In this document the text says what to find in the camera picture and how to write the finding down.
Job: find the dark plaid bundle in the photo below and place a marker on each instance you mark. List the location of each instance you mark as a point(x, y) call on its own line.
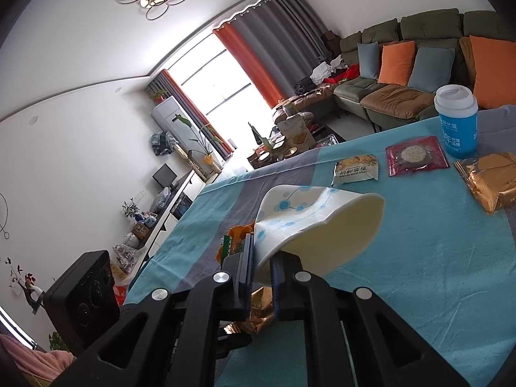
point(163, 144)

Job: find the yellow and white snack packet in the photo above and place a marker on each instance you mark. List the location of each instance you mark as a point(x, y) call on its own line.
point(356, 169)

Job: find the blue cup with white lid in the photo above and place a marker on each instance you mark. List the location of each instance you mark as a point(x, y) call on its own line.
point(457, 129)

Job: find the brown leather chaise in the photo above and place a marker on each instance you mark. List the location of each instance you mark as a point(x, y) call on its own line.
point(310, 100)

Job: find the brown paper bag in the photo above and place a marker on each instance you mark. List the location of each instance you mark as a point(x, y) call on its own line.
point(296, 131)

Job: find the white standing air conditioner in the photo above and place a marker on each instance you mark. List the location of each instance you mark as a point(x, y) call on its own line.
point(169, 115)

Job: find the crushed blue dotted paper cup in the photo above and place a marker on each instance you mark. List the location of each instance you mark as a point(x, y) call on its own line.
point(322, 234)

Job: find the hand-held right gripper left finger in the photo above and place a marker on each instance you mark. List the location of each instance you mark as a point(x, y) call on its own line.
point(246, 266)

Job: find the orange snack packet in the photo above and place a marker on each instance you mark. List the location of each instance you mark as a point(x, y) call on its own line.
point(236, 234)

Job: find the small blue cushion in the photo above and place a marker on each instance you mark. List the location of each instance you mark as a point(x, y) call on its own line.
point(367, 60)

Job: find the person's left forearm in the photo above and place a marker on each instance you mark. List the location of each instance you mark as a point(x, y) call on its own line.
point(32, 365)

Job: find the cluttered coffee table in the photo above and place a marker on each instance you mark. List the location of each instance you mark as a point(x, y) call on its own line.
point(278, 153)

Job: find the dark brown boxes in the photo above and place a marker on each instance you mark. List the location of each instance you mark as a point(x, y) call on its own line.
point(330, 44)

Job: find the white media cabinet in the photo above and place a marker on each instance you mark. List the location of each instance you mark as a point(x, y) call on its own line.
point(177, 209)

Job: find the tall leafy plant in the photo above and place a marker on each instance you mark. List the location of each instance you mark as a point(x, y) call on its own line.
point(201, 141)

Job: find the small potted plant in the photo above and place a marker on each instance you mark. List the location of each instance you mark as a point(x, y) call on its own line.
point(131, 209)

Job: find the large blue cushion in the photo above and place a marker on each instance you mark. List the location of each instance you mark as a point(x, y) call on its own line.
point(431, 68)

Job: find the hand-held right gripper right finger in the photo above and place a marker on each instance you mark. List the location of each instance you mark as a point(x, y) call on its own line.
point(276, 286)

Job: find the blue and white porcelain jar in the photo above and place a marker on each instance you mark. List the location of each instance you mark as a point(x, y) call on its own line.
point(145, 221)

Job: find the black monitor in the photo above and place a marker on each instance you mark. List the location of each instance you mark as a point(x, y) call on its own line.
point(164, 176)

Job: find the window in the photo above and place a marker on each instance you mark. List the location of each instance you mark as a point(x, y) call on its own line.
point(217, 88)

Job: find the orange cushion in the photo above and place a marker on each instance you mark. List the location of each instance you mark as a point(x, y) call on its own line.
point(494, 72)
point(397, 62)

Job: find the white clothes pile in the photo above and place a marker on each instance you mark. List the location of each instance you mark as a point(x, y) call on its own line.
point(324, 68)

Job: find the brown sofa throw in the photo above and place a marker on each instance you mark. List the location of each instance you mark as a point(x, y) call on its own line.
point(397, 100)

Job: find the orange curtain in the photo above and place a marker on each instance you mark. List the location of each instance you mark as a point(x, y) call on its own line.
point(197, 117)
point(254, 64)

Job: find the wooden box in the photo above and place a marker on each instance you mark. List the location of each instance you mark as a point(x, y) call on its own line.
point(141, 232)

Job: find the green sectional sofa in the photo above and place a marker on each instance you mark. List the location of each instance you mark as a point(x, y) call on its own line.
point(431, 22)

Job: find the large crumpled gold foil wrapper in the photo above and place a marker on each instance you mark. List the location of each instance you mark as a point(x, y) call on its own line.
point(260, 310)

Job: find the red snack packet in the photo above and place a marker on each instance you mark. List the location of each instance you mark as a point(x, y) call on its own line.
point(417, 156)

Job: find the grey curtain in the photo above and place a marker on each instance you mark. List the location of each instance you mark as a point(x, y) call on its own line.
point(290, 36)

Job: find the flat gold foil packet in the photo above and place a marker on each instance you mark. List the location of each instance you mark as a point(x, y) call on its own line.
point(490, 185)

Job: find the dark clothes pile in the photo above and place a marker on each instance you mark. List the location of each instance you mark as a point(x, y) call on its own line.
point(305, 85)

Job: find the flower vase wall decoration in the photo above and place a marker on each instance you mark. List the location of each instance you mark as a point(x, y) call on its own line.
point(30, 290)

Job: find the small plant on air conditioner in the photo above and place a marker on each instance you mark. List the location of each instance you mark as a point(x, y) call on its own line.
point(158, 96)

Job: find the red cloth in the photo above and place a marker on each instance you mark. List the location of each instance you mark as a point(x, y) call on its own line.
point(348, 73)

